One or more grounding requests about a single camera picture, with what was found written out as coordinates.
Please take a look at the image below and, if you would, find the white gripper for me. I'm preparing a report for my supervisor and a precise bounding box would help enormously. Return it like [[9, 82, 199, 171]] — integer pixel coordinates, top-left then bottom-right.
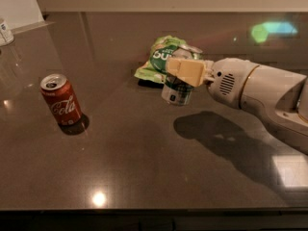
[[166, 58, 259, 109]]

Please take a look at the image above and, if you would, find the green white 7up can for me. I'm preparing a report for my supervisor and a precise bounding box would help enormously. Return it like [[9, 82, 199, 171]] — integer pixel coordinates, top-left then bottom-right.
[[162, 44, 203, 106]]

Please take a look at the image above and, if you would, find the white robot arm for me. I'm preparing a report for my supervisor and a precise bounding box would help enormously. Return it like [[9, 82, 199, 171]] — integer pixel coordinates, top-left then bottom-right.
[[166, 58, 308, 154]]

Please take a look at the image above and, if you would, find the red Coca-Cola can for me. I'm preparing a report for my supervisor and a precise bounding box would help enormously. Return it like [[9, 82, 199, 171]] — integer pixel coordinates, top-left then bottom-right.
[[40, 74, 82, 126]]

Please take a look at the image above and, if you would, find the green Dang snack bag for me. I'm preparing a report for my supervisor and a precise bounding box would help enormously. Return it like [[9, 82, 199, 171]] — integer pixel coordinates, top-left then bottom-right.
[[134, 36, 186, 84]]

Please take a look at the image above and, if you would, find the white container with label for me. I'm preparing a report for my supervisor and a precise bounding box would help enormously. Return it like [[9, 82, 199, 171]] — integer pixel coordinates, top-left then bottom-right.
[[0, 17, 14, 46]]

